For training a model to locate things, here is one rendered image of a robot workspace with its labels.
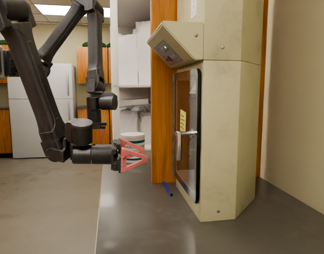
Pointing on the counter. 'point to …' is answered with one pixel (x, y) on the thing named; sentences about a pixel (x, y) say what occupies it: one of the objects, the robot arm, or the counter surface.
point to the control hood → (180, 40)
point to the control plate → (167, 53)
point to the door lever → (180, 142)
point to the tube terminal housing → (227, 104)
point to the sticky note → (182, 121)
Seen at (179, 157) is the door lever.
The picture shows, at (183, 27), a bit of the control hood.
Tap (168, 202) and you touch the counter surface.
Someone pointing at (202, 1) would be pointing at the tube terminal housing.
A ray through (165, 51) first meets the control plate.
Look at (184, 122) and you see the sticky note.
